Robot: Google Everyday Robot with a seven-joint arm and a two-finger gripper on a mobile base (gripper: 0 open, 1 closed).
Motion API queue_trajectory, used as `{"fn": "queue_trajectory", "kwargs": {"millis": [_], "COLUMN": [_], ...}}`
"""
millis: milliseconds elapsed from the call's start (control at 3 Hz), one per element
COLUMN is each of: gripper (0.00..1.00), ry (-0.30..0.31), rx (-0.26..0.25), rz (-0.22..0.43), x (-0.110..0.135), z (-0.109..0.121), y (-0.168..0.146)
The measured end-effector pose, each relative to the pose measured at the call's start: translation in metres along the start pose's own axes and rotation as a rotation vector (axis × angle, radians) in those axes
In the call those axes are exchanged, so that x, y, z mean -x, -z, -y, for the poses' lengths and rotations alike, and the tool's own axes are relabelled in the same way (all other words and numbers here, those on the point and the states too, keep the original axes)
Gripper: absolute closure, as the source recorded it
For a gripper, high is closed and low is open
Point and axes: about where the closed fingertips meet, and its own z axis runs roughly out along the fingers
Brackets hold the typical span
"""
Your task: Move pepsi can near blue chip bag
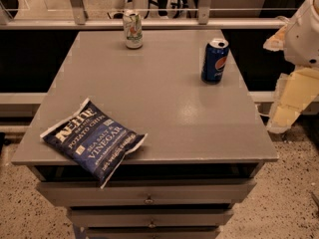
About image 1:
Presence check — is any bottom drawer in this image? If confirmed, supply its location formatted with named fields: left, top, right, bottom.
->
left=87, top=227, right=220, bottom=239

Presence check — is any middle drawer with knob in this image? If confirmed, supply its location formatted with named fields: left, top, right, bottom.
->
left=68, top=207, right=233, bottom=228

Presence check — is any grey drawer cabinet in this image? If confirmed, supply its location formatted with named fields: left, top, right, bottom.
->
left=11, top=29, right=279, bottom=239

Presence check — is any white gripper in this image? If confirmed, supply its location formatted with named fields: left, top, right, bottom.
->
left=263, top=0, right=319, bottom=133

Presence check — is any white green soda can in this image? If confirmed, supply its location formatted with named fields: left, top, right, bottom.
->
left=123, top=10, right=143, bottom=49

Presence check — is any blue potato chip bag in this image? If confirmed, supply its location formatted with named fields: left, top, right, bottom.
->
left=40, top=99, right=147, bottom=188

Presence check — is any grey metal railing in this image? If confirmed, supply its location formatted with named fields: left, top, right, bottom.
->
left=0, top=0, right=287, bottom=31

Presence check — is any top drawer with knob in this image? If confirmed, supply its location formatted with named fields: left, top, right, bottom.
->
left=37, top=179, right=256, bottom=207

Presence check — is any drawer with knob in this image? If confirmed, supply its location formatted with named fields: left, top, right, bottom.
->
left=68, top=207, right=233, bottom=228
left=37, top=179, right=256, bottom=207

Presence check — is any blue pepsi can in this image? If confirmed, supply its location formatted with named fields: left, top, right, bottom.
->
left=201, top=38, right=229, bottom=85

